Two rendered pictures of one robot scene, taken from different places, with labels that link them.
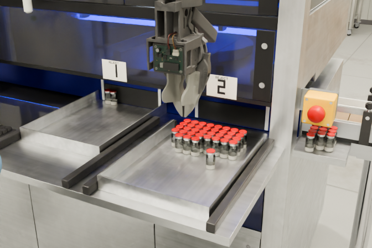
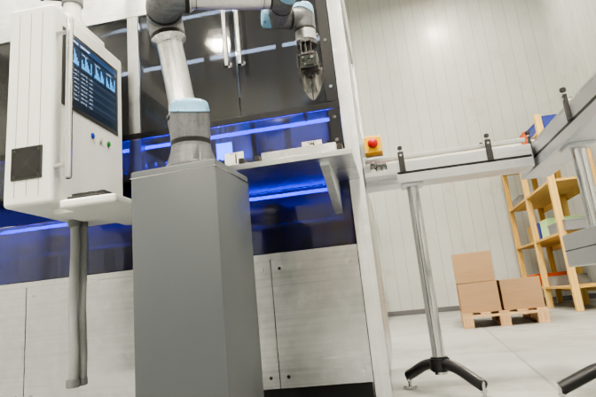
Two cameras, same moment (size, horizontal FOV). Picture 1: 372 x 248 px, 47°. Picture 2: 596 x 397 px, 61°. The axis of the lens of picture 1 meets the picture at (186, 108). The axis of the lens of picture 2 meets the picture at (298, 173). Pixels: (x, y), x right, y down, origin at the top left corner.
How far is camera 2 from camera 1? 142 cm
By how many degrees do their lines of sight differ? 39
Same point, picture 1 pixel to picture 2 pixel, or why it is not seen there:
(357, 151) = (402, 178)
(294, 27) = (348, 103)
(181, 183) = not seen: hidden behind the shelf
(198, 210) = (329, 146)
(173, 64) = (311, 61)
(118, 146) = not seen: hidden behind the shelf
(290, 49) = (349, 114)
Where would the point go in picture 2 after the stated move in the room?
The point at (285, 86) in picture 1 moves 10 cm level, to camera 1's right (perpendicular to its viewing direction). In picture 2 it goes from (350, 136) to (372, 136)
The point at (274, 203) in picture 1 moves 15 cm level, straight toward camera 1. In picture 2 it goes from (361, 216) to (367, 209)
